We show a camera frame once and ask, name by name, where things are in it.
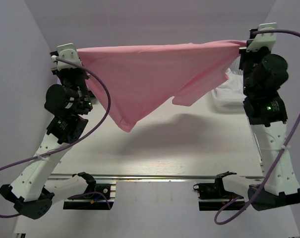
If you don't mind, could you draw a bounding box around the pink t-shirt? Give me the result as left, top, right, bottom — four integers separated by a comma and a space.
77, 40, 246, 132

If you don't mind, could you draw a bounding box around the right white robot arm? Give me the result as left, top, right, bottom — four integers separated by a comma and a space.
214, 47, 300, 211

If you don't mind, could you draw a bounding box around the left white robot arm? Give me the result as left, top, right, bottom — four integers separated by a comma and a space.
0, 49, 96, 220

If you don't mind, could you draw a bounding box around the crumpled white t-shirt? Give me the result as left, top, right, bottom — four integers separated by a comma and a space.
215, 68, 245, 100

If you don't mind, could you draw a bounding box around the white plastic basket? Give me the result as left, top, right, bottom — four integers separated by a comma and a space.
211, 57, 244, 107

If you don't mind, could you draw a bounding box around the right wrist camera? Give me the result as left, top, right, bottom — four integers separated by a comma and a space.
246, 22, 278, 52

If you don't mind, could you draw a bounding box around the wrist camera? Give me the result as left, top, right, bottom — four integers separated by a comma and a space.
246, 22, 278, 52
57, 43, 82, 71

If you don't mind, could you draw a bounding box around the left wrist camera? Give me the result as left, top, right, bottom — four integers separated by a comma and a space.
57, 43, 82, 71

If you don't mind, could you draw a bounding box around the aluminium table edge rail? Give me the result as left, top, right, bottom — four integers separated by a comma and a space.
48, 174, 263, 181

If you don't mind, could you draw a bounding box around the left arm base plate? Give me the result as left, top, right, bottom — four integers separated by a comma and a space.
63, 180, 116, 211

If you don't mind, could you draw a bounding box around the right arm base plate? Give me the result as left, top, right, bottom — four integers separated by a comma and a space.
192, 183, 238, 211

